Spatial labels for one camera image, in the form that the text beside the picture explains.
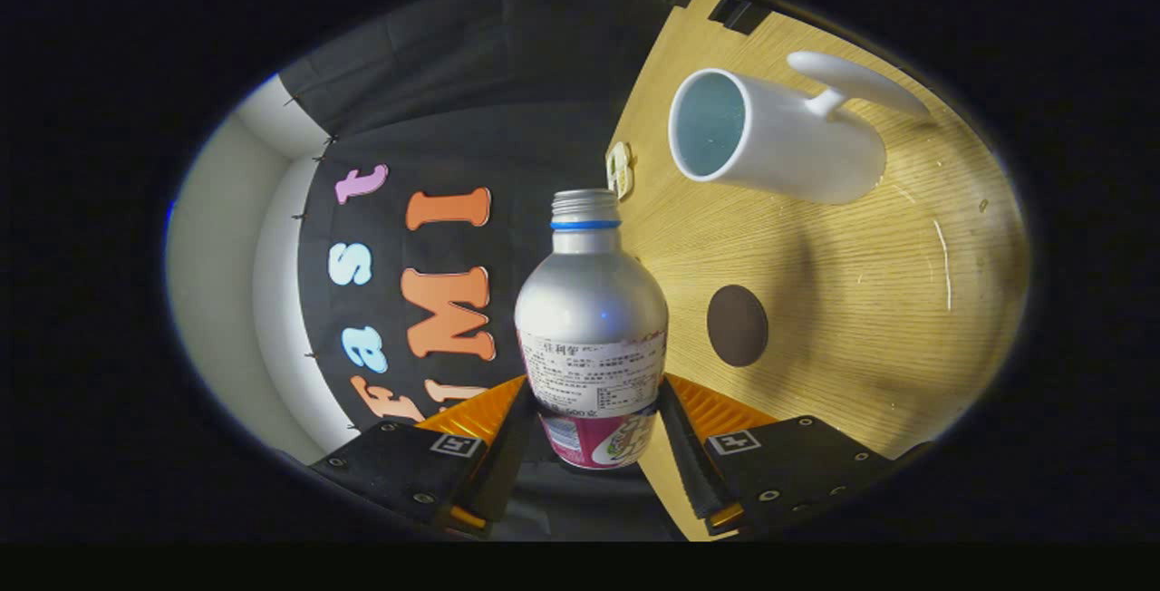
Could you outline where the brown round coaster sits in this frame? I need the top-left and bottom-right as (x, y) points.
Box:
(706, 285), (769, 368)

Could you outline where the black backdrop cloth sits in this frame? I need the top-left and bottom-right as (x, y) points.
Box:
(276, 0), (699, 542)

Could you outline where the black block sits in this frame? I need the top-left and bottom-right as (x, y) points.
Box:
(707, 0), (771, 36)

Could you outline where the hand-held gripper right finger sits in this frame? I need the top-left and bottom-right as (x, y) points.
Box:
(657, 373), (934, 538)

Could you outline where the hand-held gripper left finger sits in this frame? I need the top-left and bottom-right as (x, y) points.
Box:
(308, 375), (537, 538)

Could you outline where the white divided tray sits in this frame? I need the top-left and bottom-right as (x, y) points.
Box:
(606, 141), (635, 202)

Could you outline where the silver juice bottle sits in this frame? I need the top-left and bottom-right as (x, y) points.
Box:
(514, 189), (670, 470)

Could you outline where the wooden table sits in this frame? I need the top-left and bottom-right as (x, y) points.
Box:
(605, 0), (1030, 542)

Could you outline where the white cup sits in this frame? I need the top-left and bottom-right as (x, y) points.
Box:
(668, 50), (933, 206)

